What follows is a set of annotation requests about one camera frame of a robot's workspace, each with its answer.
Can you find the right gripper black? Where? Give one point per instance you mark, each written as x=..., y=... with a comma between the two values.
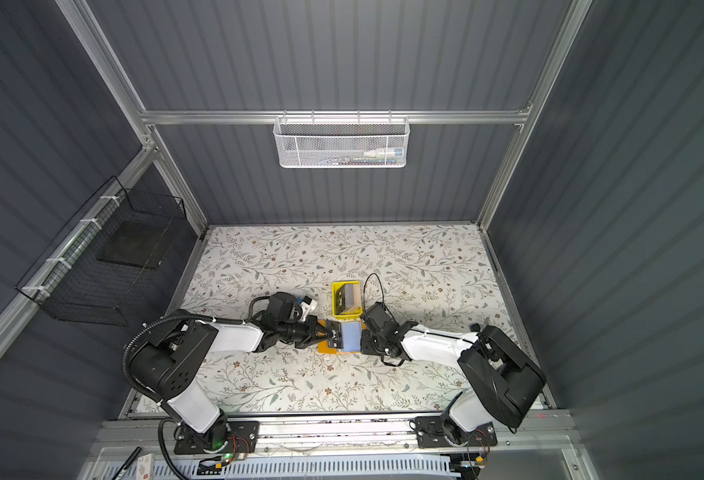
x=365, y=344

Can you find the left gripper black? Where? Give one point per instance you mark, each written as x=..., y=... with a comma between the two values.
x=312, y=332

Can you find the yellow leather card holder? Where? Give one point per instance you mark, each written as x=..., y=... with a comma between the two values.
x=343, y=337

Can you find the yellow plastic card tray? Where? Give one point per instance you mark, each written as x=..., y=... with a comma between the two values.
x=335, y=287

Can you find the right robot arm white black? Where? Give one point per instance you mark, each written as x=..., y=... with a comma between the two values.
x=503, y=380

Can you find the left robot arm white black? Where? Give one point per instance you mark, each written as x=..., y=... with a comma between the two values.
x=162, y=361

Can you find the stack of credit cards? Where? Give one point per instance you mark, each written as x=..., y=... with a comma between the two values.
x=349, y=299

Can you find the black pad in basket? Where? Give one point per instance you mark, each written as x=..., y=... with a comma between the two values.
x=135, y=244

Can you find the white tube in basket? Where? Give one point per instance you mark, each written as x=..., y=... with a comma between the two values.
x=386, y=154

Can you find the white small box foreground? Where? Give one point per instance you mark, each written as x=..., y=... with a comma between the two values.
x=144, y=467

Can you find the black pen foreground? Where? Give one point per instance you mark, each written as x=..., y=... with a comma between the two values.
x=120, y=473

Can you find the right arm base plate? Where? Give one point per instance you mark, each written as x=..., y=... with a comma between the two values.
x=433, y=431

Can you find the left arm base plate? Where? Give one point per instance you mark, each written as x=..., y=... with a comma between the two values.
x=230, y=437

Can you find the white wire mesh basket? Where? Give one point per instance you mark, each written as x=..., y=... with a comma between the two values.
x=318, y=145

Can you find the aluminium front rail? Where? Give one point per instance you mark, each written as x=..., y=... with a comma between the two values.
x=331, y=434

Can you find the black wire mesh basket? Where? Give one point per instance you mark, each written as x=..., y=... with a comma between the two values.
x=101, y=271

